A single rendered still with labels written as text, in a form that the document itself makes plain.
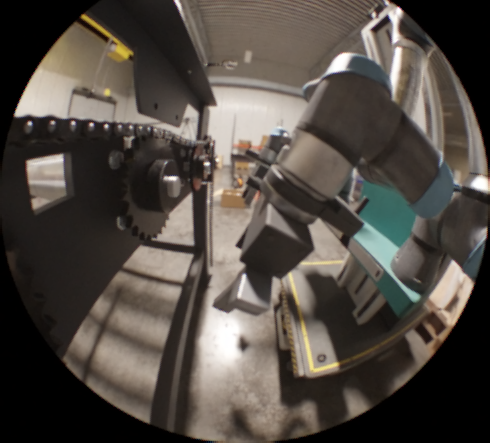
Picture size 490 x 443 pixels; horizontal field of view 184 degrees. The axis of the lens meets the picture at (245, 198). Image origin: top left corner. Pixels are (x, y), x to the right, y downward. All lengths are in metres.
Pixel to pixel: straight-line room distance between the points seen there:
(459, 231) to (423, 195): 0.16
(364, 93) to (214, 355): 1.00
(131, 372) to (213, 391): 0.41
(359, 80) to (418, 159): 0.08
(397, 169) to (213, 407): 0.96
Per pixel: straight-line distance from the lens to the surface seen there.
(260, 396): 0.92
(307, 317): 0.74
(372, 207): 0.69
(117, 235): 0.26
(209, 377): 0.92
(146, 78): 0.34
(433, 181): 0.18
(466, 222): 0.32
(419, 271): 0.41
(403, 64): 0.40
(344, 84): 0.15
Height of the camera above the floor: 0.91
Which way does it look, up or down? 16 degrees down
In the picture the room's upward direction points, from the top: 6 degrees clockwise
